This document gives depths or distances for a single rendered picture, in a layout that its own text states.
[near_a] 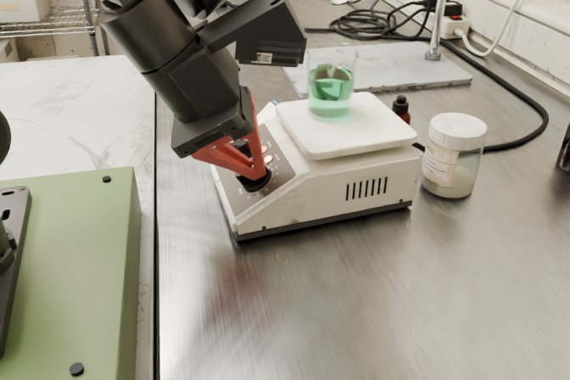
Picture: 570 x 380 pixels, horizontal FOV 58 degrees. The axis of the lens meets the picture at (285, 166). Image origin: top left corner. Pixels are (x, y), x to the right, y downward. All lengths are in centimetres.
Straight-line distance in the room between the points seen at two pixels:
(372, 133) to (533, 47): 52
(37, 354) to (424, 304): 30
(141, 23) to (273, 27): 10
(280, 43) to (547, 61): 62
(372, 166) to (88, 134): 41
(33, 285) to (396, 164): 34
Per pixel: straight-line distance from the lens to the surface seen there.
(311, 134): 51
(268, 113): 69
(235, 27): 41
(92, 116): 80
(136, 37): 41
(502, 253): 54
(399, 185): 54
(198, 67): 41
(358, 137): 51
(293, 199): 49
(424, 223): 55
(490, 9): 110
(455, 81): 90
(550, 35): 96
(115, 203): 49
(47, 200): 52
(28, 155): 73
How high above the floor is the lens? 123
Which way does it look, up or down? 32 degrees down
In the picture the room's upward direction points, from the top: straight up
